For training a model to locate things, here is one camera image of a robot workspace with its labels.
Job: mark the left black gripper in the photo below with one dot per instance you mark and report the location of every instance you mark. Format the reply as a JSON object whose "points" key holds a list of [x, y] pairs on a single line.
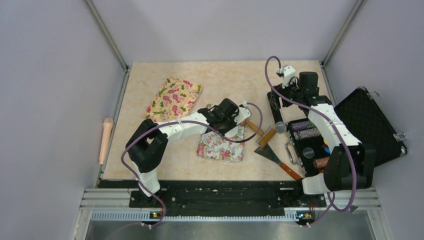
{"points": [[222, 131]]}

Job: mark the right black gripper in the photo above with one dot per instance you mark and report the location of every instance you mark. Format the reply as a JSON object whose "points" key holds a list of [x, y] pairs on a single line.
{"points": [[279, 89]]}

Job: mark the wooden double-ended rolling pin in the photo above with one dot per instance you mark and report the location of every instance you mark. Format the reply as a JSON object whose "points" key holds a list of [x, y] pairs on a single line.
{"points": [[264, 135]]}

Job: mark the metal scraper with red handle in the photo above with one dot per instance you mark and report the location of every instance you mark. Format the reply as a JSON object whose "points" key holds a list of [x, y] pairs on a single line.
{"points": [[267, 152]]}

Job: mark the white dough piece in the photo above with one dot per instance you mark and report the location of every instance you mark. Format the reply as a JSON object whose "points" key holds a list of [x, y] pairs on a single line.
{"points": [[237, 133]]}

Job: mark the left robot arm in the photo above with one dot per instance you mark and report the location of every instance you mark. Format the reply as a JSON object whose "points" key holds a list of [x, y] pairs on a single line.
{"points": [[147, 145]]}

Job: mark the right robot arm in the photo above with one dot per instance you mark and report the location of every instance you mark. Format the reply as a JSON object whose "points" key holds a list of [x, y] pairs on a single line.
{"points": [[351, 163]]}

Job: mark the black ridged rolling stick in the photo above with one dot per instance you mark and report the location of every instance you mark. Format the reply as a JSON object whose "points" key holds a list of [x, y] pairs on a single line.
{"points": [[275, 109]]}

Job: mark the grey round knob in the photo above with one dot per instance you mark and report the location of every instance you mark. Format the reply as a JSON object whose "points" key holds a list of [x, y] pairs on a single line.
{"points": [[280, 127]]}

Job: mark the yellow floral cloth pad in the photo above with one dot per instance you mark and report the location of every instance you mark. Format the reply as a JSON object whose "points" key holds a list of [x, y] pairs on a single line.
{"points": [[174, 100]]}

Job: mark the open black poker chip case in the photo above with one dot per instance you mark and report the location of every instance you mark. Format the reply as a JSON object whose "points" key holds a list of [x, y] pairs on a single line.
{"points": [[363, 118]]}

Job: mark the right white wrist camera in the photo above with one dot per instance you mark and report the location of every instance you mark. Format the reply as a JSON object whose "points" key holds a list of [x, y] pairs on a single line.
{"points": [[287, 73]]}

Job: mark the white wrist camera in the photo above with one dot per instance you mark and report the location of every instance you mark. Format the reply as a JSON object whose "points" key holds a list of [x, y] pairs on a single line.
{"points": [[244, 113], [287, 73]]}

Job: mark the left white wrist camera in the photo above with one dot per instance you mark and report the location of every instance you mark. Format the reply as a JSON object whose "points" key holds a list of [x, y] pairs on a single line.
{"points": [[244, 113]]}

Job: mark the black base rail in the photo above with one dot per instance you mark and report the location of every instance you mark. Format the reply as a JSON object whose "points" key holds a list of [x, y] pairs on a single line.
{"points": [[203, 201]]}

